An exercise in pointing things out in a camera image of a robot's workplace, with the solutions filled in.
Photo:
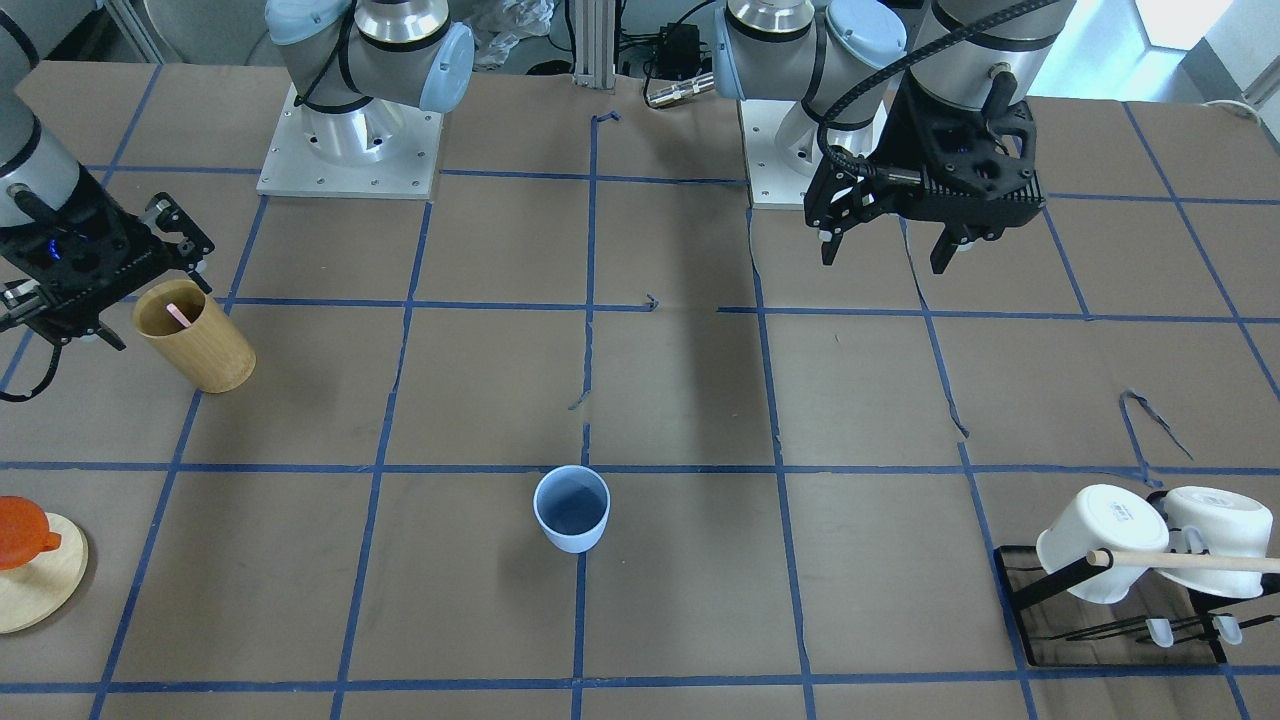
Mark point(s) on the orange cup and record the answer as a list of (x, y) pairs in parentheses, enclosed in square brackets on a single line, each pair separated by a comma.
[(25, 532)]

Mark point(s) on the white cup on rack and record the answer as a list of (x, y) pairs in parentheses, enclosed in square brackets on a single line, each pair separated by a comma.
[(1228, 524), (1101, 517)]

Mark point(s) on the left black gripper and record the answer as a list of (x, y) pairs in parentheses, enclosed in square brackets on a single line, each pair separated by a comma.
[(913, 133)]

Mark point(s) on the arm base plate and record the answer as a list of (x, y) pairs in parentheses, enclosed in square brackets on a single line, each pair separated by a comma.
[(382, 151), (780, 149)]

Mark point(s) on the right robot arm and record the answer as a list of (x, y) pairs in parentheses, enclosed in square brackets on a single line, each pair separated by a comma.
[(341, 56)]

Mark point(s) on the aluminium frame post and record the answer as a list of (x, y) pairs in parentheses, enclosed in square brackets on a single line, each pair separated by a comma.
[(595, 37)]

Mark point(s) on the wooden rod on rack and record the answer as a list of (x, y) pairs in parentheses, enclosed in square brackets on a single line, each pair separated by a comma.
[(1104, 558)]

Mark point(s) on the pink chopstick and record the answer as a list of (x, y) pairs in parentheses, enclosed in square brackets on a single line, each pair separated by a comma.
[(176, 313)]

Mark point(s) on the wooden cup tree stand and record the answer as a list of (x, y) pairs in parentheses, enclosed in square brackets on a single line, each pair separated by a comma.
[(34, 591)]

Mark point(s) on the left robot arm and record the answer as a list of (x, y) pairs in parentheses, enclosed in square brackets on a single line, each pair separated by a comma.
[(849, 58)]

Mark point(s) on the light blue cup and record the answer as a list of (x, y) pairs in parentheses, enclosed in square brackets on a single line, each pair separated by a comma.
[(572, 505)]

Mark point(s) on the black wire cup rack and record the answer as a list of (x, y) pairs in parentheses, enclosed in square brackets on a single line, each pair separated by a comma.
[(1083, 616)]

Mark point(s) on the silver cylinder connector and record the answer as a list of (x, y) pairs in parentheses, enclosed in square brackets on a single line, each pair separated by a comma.
[(678, 92)]

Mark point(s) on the black power brick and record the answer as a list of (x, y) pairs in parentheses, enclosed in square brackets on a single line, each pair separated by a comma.
[(677, 52)]

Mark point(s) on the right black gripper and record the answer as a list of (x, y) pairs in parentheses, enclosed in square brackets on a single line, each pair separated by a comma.
[(112, 228)]

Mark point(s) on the bamboo chopstick holder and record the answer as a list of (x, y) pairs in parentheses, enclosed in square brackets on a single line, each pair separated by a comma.
[(213, 355)]

